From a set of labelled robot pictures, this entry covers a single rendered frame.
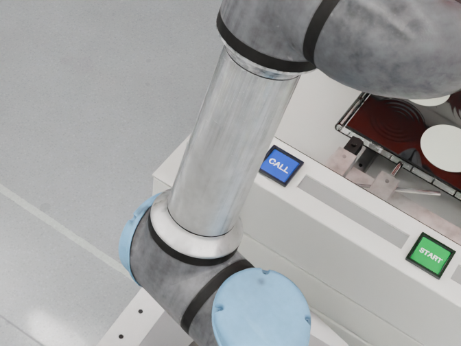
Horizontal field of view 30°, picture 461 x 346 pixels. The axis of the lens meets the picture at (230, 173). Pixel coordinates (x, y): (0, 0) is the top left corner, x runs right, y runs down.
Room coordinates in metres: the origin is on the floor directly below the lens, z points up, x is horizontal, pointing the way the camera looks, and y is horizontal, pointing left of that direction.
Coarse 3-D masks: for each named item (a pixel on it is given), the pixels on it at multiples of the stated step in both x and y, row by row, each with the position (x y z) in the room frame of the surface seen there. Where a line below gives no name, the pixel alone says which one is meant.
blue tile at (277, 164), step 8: (272, 152) 0.82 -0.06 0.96; (280, 152) 0.83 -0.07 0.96; (272, 160) 0.81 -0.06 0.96; (280, 160) 0.81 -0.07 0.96; (288, 160) 0.81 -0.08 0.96; (264, 168) 0.79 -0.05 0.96; (272, 168) 0.79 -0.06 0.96; (280, 168) 0.79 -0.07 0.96; (288, 168) 0.80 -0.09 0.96; (280, 176) 0.78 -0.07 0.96; (288, 176) 0.78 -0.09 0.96
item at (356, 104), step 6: (360, 96) 1.03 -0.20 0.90; (366, 96) 1.03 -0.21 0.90; (354, 102) 1.01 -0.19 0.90; (360, 102) 1.02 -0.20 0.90; (348, 108) 1.00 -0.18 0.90; (354, 108) 1.00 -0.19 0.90; (348, 114) 0.98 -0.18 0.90; (342, 120) 0.97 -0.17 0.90; (348, 120) 0.98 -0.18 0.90; (336, 126) 0.95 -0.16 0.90
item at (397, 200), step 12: (360, 180) 0.87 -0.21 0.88; (372, 180) 0.87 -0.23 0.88; (396, 192) 0.85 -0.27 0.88; (396, 204) 0.83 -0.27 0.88; (408, 204) 0.84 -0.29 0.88; (420, 216) 0.82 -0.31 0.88; (432, 216) 0.82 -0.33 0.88; (432, 228) 0.80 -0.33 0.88; (444, 228) 0.80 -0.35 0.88; (456, 228) 0.81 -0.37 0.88; (456, 240) 0.78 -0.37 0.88
